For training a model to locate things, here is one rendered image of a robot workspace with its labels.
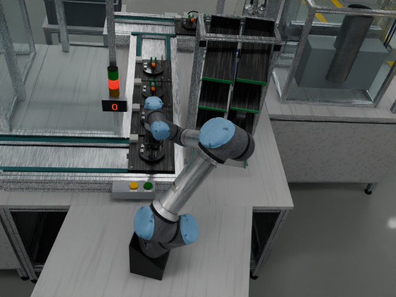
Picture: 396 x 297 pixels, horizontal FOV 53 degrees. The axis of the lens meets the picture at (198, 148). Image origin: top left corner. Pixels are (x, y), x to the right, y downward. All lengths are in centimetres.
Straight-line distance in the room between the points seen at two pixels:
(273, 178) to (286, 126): 60
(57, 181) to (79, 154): 23
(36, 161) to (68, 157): 16
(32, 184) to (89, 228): 36
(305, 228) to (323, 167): 48
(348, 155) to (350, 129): 28
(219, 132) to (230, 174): 90
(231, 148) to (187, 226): 38
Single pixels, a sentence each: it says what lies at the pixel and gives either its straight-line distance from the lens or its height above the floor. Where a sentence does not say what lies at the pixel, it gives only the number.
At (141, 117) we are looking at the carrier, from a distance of 228.
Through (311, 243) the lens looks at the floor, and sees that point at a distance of 315.
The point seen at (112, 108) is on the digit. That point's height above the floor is 119.
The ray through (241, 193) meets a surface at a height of 86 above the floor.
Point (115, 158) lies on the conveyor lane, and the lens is 216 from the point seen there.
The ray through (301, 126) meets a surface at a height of 76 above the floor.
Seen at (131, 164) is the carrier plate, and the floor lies 97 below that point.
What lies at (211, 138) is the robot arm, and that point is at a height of 159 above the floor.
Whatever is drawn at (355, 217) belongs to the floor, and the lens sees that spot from 345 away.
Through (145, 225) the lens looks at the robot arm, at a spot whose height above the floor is 129.
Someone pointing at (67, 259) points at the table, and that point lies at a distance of 192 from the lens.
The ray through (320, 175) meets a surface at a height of 25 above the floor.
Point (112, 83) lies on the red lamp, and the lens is 194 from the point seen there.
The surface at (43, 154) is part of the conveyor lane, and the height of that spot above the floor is 92.
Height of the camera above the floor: 252
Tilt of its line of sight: 46 degrees down
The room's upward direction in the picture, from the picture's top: 9 degrees clockwise
